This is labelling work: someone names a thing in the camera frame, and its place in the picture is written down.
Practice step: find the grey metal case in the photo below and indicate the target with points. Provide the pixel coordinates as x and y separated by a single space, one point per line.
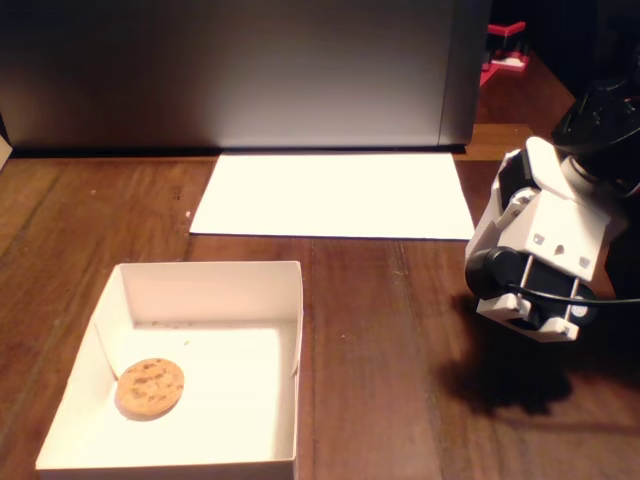
150 75

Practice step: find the white paper sheet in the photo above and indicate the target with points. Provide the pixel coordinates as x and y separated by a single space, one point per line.
325 200

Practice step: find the round chocolate chip cookie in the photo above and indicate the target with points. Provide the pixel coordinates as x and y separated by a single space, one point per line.
150 387

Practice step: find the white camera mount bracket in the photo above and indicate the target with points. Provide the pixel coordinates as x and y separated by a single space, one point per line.
570 225

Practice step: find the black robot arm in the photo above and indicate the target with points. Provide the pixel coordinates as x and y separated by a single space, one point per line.
595 120

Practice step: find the red plastic clamp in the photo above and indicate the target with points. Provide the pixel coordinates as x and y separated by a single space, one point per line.
505 64

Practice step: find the black wrist webcam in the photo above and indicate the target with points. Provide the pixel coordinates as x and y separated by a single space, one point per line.
492 272

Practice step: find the white open cardboard box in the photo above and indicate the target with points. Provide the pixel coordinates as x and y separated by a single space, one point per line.
225 400

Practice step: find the white cardboard piece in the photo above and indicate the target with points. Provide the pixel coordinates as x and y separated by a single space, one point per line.
4 150

